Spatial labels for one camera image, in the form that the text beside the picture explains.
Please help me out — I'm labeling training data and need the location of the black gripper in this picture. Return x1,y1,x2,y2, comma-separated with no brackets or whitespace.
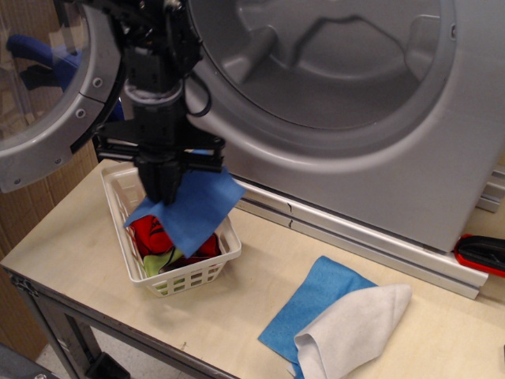
95,88,225,205

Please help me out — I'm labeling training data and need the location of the blue cloth from washer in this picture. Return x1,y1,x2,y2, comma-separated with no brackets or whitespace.
124,168,245,258

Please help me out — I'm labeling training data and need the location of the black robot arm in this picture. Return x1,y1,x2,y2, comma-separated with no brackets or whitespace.
72,1,225,205

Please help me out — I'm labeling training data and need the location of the white plastic laundry basket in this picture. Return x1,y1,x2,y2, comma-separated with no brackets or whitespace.
102,163,241,297

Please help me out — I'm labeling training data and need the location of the washing machine door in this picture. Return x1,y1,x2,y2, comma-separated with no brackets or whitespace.
1,1,124,193

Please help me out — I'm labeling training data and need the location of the grey toy washing machine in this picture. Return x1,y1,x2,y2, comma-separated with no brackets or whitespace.
187,1,504,250

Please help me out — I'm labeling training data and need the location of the red shirt with black trim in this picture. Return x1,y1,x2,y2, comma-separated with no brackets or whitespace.
128,216,221,265

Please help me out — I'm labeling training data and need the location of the lime green cloth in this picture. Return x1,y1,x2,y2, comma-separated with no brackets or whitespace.
143,247,185,277

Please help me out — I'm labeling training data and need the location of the blue cloth on table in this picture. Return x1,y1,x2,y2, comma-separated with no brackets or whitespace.
258,257,375,370

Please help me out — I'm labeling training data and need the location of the black box under table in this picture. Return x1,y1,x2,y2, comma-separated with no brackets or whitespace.
86,352,131,379

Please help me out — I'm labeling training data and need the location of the white cloth on table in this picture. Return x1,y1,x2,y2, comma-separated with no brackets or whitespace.
294,283,413,378

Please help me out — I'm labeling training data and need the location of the red and black tool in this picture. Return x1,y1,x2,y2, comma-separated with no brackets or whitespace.
454,234,504,277

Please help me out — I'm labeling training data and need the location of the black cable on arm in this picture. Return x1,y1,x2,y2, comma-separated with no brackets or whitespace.
183,77,212,118

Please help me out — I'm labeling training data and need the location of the metal table frame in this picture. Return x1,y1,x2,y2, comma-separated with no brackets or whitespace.
2,265,233,378

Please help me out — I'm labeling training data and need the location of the aluminium extrusion rail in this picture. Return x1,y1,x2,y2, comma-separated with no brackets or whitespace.
96,128,489,300

